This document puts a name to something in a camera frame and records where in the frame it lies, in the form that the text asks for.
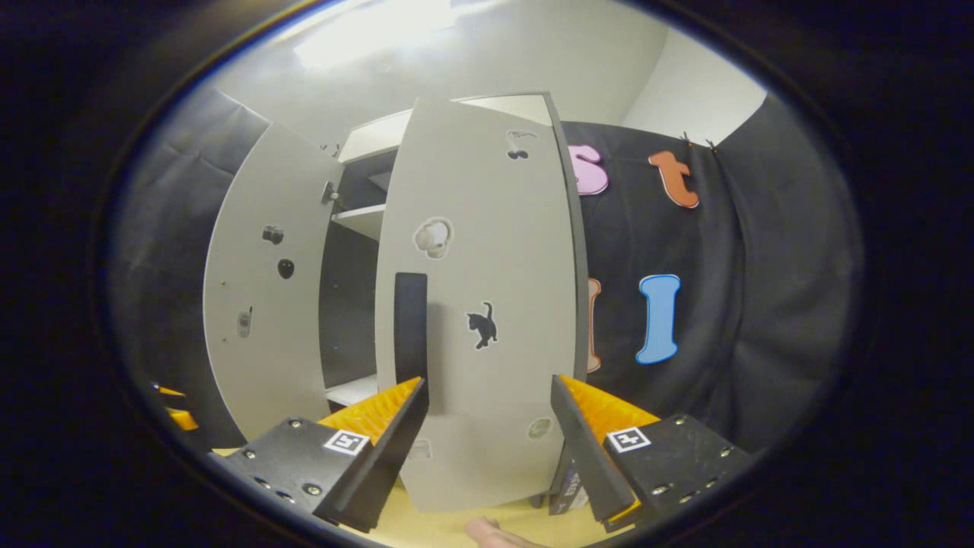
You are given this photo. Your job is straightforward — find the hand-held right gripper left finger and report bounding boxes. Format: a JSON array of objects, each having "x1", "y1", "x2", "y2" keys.
[{"x1": 213, "y1": 377, "x2": 431, "y2": 534}]

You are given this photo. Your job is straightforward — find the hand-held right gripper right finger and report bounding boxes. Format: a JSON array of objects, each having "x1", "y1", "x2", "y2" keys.
[{"x1": 550, "y1": 373, "x2": 754, "y2": 534}]

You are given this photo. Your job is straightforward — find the black backdrop cloth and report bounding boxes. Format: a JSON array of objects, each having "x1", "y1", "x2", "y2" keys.
[{"x1": 110, "y1": 84, "x2": 864, "y2": 457}]

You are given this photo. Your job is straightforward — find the white door with camera sticker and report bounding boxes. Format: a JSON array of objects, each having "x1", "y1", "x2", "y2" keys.
[{"x1": 202, "y1": 122, "x2": 345, "y2": 442}]

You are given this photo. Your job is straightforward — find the white and blue box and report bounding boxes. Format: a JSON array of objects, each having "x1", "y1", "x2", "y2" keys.
[{"x1": 548, "y1": 449, "x2": 590, "y2": 516}]

